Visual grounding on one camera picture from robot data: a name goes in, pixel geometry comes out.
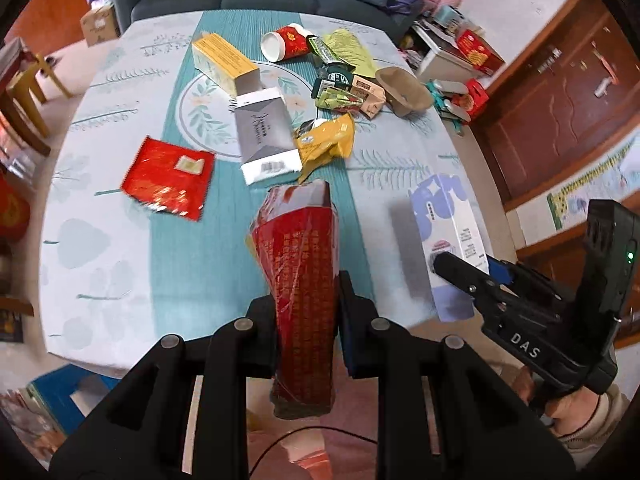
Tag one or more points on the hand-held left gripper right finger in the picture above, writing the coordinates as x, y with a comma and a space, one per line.
357, 330

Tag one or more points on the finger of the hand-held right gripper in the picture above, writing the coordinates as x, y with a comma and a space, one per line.
530, 280
465, 277

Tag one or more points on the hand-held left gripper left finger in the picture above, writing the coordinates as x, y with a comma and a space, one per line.
260, 330

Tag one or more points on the white and blue box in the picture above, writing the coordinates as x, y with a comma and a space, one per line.
445, 220

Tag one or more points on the long red box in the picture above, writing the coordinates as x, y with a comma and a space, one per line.
300, 270

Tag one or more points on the red foil packet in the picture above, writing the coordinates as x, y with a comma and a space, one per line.
160, 175

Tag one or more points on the yellow snack bag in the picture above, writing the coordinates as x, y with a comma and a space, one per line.
325, 142

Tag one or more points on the brown paper bowl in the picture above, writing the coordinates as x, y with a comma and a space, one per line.
400, 90

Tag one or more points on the grey and white box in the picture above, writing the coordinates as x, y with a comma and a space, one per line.
262, 130

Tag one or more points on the kraft paper box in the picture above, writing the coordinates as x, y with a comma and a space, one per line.
370, 95

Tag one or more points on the small green packets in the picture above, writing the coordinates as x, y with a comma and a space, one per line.
335, 97

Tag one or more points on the dark green box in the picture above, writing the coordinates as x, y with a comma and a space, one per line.
335, 77

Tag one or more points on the yellow-green bag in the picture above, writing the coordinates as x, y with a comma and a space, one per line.
350, 50

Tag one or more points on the green and silver wrapper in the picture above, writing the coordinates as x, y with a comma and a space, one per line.
322, 52

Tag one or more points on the yellow box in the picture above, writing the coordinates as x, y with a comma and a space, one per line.
220, 57

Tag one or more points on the red paper cup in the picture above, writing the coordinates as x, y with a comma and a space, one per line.
292, 42

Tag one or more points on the person's right forearm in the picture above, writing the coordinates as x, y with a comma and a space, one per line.
600, 437

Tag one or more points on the person's right hand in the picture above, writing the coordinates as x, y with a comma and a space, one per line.
575, 412

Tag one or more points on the teal and white printed tablecloth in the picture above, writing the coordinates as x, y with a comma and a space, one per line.
125, 260

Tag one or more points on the small red gift box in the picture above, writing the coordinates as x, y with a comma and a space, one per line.
476, 97

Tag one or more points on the wooden door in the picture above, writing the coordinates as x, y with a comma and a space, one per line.
550, 100

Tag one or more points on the blue plastic stool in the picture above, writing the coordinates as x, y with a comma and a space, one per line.
55, 395

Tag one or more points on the white cabinet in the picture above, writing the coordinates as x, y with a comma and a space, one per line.
442, 60

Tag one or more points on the large red gift box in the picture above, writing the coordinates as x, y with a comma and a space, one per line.
477, 52

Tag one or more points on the purple bag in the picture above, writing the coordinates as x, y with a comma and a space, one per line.
405, 0

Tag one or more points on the yellow plastic stool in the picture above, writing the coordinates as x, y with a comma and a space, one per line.
30, 80

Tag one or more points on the cardboard box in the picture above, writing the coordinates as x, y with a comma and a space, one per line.
100, 25

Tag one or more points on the wall poster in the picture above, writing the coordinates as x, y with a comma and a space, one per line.
600, 180

